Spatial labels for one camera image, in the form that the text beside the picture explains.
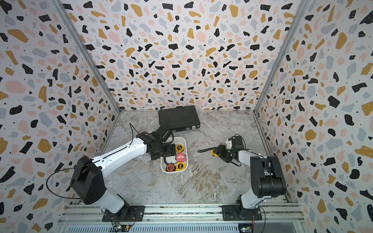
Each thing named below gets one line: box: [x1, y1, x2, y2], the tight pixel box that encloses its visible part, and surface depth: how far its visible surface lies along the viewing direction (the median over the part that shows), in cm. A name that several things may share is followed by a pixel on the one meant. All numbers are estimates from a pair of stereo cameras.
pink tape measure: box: [175, 152, 187, 163], surface depth 94 cm
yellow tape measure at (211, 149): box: [197, 147, 220, 158], surface depth 99 cm
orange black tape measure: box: [165, 164, 176, 172], surface depth 88 cm
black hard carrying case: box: [158, 105, 201, 132], surface depth 112 cm
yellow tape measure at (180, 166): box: [175, 162, 187, 171], surface depth 90 cm
